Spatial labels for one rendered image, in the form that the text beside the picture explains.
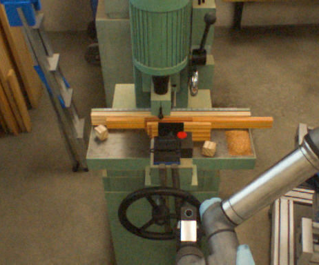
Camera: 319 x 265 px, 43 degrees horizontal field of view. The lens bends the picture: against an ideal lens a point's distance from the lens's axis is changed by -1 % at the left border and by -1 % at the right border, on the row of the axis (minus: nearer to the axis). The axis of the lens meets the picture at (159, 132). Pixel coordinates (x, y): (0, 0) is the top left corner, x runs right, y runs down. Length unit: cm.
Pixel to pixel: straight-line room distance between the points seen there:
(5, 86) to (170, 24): 175
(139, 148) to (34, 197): 123
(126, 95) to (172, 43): 67
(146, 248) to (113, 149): 61
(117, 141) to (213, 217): 58
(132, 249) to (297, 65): 230
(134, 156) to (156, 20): 50
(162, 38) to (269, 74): 232
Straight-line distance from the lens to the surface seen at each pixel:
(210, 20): 116
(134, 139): 151
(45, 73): 217
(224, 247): 103
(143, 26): 123
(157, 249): 192
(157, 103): 142
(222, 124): 155
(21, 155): 285
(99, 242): 232
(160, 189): 128
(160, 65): 128
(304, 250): 144
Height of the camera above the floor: 195
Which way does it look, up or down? 43 degrees down
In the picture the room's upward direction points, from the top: 1 degrees counter-clockwise
